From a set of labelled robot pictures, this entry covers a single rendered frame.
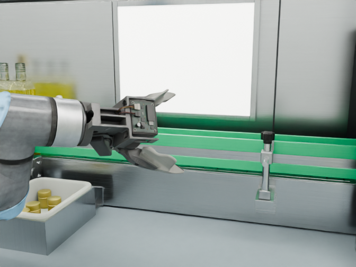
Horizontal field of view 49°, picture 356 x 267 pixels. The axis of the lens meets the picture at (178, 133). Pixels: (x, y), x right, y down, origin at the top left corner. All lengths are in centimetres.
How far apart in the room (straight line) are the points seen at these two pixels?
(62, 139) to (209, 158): 50
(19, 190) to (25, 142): 8
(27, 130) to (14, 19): 87
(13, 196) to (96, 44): 72
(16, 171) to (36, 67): 80
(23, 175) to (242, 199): 58
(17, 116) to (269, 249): 61
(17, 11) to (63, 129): 86
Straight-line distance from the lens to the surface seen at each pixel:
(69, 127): 60
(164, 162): 68
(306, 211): 102
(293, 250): 94
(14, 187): 63
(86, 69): 128
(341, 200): 101
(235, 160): 101
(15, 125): 58
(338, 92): 116
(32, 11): 138
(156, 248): 92
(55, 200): 105
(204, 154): 102
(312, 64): 115
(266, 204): 90
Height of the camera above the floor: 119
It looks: 13 degrees down
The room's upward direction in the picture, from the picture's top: straight up
